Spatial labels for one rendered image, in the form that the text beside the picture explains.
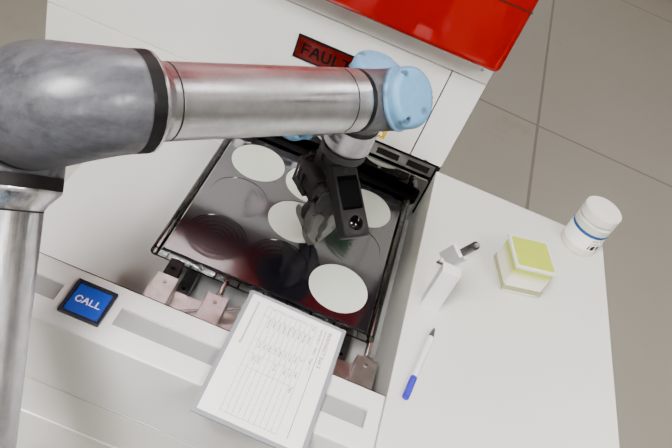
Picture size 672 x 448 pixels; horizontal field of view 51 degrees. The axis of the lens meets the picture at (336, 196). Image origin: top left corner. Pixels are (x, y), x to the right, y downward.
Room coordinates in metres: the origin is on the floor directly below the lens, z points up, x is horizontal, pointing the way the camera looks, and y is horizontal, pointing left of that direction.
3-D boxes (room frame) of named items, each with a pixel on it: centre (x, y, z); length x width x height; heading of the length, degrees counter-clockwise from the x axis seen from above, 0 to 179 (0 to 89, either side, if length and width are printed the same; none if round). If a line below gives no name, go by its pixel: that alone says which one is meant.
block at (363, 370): (0.65, -0.14, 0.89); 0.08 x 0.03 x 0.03; 1
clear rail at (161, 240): (0.90, 0.23, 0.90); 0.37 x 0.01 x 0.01; 1
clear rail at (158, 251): (0.73, 0.04, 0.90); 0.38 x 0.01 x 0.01; 91
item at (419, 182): (1.12, 0.07, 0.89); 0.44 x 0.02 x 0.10; 91
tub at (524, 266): (0.92, -0.34, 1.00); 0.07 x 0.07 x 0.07; 16
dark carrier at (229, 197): (0.91, 0.05, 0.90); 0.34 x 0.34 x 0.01; 1
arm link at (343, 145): (0.88, 0.02, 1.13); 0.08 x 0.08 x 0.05
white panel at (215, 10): (1.13, 0.24, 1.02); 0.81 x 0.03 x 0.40; 91
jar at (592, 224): (1.09, -0.45, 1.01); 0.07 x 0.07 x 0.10
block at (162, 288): (0.64, 0.18, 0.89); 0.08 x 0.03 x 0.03; 1
